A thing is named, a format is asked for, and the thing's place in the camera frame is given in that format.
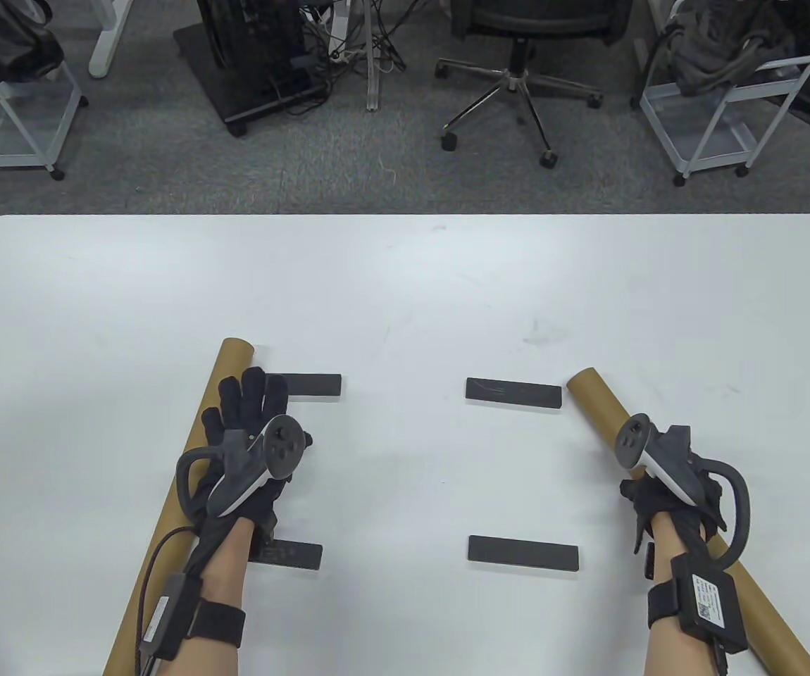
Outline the person's left forearm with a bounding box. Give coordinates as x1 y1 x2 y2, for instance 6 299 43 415
169 518 254 676

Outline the person's left hand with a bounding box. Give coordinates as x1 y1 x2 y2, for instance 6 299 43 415
183 366 316 580

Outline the brown cardboard mailing tube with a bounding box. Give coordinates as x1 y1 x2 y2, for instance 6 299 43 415
102 338 256 676
566 368 810 676

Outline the black bar weight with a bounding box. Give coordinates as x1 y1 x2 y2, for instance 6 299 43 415
468 535 580 572
466 377 563 410
264 373 343 399
249 539 323 572

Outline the black wrist strap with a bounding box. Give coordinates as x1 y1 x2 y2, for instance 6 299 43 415
647 581 680 630
185 599 247 649

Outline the black wheeled computer stand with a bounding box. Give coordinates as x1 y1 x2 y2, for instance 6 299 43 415
173 0 332 137

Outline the black bag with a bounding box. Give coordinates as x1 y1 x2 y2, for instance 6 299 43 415
0 0 64 82

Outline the white power strip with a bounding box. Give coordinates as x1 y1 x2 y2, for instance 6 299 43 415
328 14 363 64

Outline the grey bag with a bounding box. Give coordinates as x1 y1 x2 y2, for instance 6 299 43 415
666 0 800 96

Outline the black office chair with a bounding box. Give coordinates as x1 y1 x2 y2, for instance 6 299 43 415
435 0 635 168

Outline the bundle of black cables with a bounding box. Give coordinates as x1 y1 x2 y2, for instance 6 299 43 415
299 0 420 75

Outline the grey and white hand controller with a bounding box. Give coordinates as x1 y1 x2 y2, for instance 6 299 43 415
176 415 307 518
616 414 751 566

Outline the person's right hand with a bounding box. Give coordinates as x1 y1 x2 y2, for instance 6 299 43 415
620 468 728 563

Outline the white wheeled cart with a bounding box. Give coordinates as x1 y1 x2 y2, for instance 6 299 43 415
0 0 89 184
639 0 810 185

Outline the black wrist sensor box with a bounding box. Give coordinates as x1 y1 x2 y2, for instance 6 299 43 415
671 554 751 652
137 572 201 661

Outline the white upright post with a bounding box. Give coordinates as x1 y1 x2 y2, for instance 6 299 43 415
366 0 383 112

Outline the person's right forearm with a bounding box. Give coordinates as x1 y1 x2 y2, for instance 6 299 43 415
641 511 719 676

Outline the white desk leg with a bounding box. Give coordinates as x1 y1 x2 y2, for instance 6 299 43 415
88 0 135 78

